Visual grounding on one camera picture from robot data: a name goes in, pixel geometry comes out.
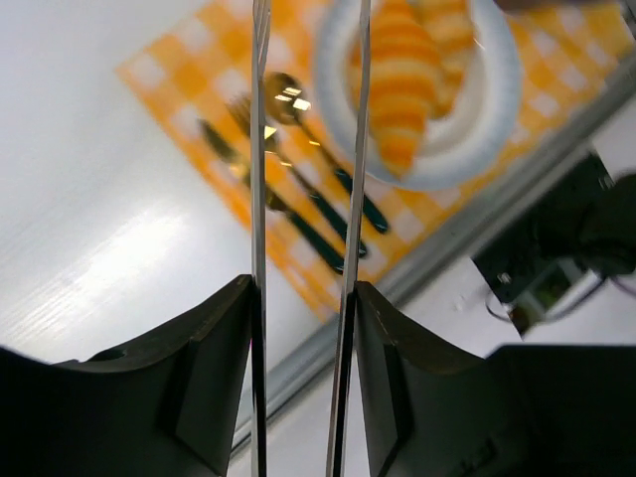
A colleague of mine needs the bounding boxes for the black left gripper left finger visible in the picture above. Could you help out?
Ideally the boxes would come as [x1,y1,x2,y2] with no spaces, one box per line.
[1,274,253,476]

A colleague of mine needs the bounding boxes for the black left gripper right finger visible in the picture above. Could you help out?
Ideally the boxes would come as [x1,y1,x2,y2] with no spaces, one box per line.
[356,282,635,476]

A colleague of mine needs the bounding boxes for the metal tongs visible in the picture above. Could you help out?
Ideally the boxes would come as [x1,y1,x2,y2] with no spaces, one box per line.
[249,1,371,476]

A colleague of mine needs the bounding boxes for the croissant bread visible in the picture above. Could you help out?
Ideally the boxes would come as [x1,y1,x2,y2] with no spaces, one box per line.
[368,1,442,180]

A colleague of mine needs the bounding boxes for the striped bread roll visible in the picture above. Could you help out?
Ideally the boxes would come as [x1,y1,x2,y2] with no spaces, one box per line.
[414,0,475,119]

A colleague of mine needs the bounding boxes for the white blue-rimmed plate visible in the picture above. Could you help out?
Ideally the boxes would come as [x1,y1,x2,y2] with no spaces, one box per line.
[312,1,522,191]

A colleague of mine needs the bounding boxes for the yellow checkered cloth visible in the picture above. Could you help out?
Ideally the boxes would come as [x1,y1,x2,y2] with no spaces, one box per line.
[119,1,635,319]

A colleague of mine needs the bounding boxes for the purple mug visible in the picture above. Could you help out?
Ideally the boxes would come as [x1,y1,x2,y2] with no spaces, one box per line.
[495,0,606,12]

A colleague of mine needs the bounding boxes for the gold knife black handle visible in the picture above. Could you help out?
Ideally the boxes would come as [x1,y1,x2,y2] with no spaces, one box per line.
[198,119,344,274]

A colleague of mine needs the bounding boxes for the gold fork black handle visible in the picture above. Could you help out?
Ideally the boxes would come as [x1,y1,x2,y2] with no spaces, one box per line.
[226,94,372,260]

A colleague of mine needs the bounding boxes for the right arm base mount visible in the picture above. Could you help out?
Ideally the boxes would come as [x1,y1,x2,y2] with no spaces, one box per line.
[473,153,635,335]

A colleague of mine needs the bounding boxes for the gold spoon black handle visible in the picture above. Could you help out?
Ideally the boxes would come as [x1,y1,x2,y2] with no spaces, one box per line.
[262,72,391,235]

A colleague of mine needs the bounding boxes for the aluminium rail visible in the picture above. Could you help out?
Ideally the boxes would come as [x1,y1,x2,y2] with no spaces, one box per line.
[233,54,636,448]

